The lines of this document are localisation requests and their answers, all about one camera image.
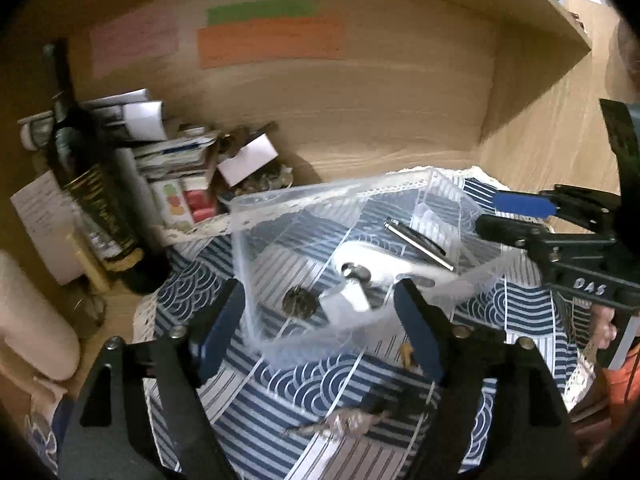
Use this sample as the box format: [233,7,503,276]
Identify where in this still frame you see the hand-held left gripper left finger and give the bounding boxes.
[57,277,247,480]

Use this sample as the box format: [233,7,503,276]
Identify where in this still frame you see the person's right hand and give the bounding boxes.
[590,305,618,356]

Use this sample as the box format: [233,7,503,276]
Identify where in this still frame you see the pile of papers and boxes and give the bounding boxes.
[82,89,236,233]

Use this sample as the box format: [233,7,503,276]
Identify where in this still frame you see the open box of coins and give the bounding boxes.
[212,122,296,198]

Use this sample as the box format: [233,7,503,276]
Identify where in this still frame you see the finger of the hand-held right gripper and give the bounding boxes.
[492,184,623,228]
[474,214,618,267]

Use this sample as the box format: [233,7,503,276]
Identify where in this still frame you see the dark glass wine bottle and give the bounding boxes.
[42,40,170,296]

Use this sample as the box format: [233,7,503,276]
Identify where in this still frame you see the person's orange sleeve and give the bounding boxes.
[602,345,640,411]

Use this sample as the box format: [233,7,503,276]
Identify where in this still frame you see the black and silver pen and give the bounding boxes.
[384,218,457,272]

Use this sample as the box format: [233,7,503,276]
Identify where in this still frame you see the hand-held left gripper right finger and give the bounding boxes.
[392,277,588,480]

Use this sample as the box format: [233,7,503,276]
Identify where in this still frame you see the white paper sheet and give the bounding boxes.
[10,170,83,286]

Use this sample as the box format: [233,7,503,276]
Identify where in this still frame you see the small white plastic piece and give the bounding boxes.
[319,284,375,327]

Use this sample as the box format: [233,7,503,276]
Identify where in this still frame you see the pink sticky note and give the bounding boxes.
[90,9,181,78]

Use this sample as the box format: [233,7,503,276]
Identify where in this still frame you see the white plastic gadget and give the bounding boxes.
[332,241,453,292]

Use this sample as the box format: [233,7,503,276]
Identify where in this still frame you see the orange sticky note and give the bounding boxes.
[196,16,347,70]

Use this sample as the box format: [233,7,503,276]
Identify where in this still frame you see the dark round metal ornament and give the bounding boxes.
[282,285,316,317]

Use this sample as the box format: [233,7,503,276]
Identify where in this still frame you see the blue wave-patterned tablecloth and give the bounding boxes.
[132,164,598,480]

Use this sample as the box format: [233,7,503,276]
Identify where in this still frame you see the white paper roll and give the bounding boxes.
[0,250,82,382]

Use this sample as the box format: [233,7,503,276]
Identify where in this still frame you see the green sticky note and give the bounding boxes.
[206,0,321,26]

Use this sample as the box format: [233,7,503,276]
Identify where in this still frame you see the clear plastic container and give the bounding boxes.
[229,167,523,368]

